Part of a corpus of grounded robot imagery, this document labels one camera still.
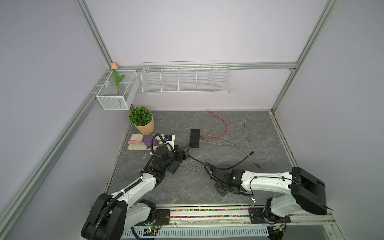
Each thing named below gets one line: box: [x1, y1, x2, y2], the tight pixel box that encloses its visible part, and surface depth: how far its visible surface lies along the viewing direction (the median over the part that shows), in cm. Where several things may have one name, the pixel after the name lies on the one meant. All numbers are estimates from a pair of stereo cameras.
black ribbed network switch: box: [189, 129, 200, 148], surface depth 104 cm
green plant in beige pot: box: [129, 106, 155, 135], surface depth 101 cm
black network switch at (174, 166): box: [168, 160, 181, 175], surface depth 90 cm
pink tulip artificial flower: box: [111, 62, 125, 97], surface depth 92 cm
